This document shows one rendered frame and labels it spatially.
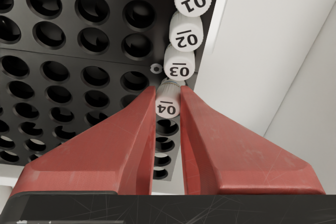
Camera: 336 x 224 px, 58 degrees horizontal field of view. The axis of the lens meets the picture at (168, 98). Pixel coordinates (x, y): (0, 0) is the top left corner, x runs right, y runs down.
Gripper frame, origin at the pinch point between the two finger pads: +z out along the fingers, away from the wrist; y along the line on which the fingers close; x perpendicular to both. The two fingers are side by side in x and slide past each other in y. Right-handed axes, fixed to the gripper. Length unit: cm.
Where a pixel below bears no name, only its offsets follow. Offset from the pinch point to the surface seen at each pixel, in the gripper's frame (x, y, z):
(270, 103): 6.2, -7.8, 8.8
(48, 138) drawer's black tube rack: 4.0, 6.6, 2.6
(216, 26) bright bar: -0.8, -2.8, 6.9
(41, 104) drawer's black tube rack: 1.4, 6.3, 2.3
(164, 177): 7.6, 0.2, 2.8
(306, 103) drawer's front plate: 4.1, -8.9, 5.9
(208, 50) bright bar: 0.9, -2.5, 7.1
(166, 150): 4.9, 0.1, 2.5
